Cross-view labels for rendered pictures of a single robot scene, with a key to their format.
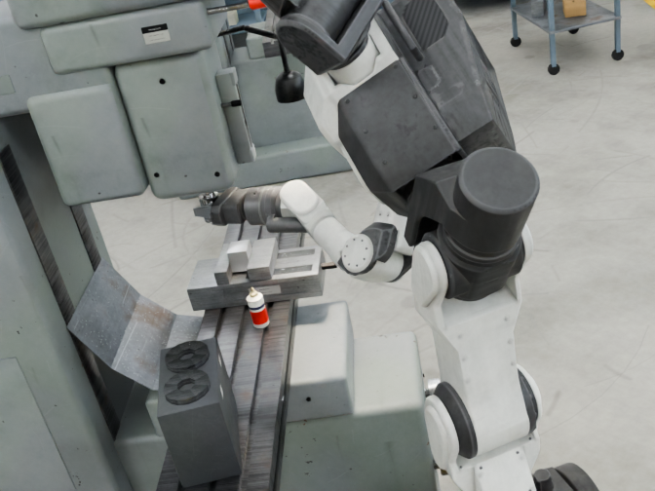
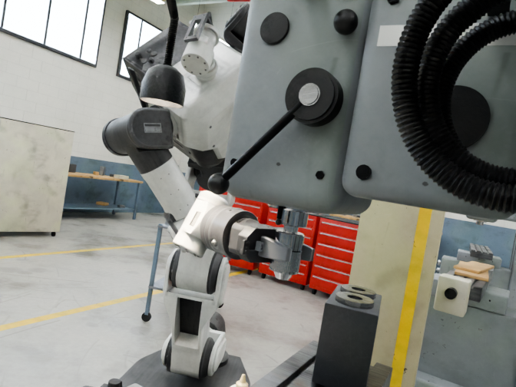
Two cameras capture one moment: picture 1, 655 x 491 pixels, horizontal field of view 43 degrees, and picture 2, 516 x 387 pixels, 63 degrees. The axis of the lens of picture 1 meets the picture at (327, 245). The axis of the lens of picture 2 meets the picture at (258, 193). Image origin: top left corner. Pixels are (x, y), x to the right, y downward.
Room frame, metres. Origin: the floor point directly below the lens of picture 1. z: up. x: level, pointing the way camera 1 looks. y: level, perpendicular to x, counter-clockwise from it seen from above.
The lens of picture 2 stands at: (2.41, 0.43, 1.34)
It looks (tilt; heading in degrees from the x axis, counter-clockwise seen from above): 2 degrees down; 201
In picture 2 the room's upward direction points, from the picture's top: 9 degrees clockwise
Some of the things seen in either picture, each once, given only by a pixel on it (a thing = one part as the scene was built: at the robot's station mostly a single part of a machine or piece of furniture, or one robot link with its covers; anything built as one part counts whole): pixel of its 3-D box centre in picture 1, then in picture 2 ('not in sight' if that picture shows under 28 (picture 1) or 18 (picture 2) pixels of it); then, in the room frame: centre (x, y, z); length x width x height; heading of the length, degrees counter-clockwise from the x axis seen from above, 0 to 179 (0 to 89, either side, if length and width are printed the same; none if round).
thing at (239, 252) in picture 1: (241, 255); not in sight; (1.92, 0.23, 1.01); 0.06 x 0.05 x 0.06; 171
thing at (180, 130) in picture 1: (182, 114); (314, 104); (1.77, 0.25, 1.47); 0.21 x 0.19 x 0.32; 173
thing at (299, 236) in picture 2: (208, 197); (289, 234); (1.77, 0.25, 1.26); 0.05 x 0.05 x 0.01
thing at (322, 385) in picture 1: (255, 365); not in sight; (1.77, 0.25, 0.76); 0.50 x 0.35 x 0.12; 83
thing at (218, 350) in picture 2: not in sight; (194, 349); (1.01, -0.25, 0.68); 0.21 x 0.20 x 0.13; 14
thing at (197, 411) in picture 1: (199, 407); (349, 332); (1.34, 0.32, 1.00); 0.22 x 0.12 x 0.20; 3
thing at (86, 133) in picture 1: (100, 128); (446, 113); (1.80, 0.44, 1.47); 0.24 x 0.19 x 0.26; 173
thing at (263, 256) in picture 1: (262, 258); not in sight; (1.91, 0.17, 0.99); 0.15 x 0.06 x 0.04; 171
